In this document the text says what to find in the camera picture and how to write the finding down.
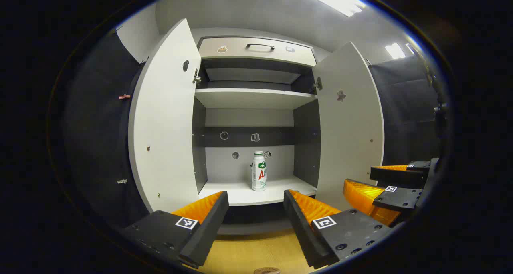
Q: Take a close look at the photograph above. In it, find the small ceiling light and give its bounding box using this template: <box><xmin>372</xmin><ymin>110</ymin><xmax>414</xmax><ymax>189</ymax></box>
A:
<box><xmin>385</xmin><ymin>43</ymin><xmax>406</xmax><ymax>60</ymax></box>

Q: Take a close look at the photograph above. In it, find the white bottle green label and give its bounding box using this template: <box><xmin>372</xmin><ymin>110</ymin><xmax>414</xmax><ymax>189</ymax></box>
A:
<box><xmin>251</xmin><ymin>151</ymin><xmax>267</xmax><ymax>192</ymax></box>

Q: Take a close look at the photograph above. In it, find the white cabinet drawer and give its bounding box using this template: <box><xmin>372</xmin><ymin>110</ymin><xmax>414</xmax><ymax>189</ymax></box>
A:
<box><xmin>198</xmin><ymin>36</ymin><xmax>317</xmax><ymax>67</ymax></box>

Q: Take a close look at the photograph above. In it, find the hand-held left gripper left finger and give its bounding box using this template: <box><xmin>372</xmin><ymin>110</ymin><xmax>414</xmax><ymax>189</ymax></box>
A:
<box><xmin>120</xmin><ymin>191</ymin><xmax>229</xmax><ymax>268</ymax></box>

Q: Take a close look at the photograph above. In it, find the white cabinet door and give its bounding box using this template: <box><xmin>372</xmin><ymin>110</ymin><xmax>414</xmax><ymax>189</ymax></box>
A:
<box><xmin>128</xmin><ymin>18</ymin><xmax>202</xmax><ymax>214</ymax></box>
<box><xmin>312</xmin><ymin>42</ymin><xmax>385</xmax><ymax>211</ymax></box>

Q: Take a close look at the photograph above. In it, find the grey cabinet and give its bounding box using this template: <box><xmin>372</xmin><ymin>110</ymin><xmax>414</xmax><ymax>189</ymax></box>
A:
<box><xmin>192</xmin><ymin>34</ymin><xmax>321</xmax><ymax>236</ymax></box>

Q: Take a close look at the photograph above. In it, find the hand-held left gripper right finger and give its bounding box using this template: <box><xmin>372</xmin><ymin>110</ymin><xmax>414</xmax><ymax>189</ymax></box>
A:
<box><xmin>283</xmin><ymin>189</ymin><xmax>392</xmax><ymax>270</ymax></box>

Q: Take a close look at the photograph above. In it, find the black stand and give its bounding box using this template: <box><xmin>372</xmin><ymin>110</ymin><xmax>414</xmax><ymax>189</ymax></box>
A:
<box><xmin>413</xmin><ymin>50</ymin><xmax>447</xmax><ymax>140</ymax></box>

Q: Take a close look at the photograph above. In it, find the white cabinet shelf board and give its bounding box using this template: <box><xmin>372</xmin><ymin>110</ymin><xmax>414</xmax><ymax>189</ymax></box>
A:
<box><xmin>195</xmin><ymin>88</ymin><xmax>318</xmax><ymax>109</ymax></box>
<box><xmin>198</xmin><ymin>175</ymin><xmax>318</xmax><ymax>207</ymax></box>

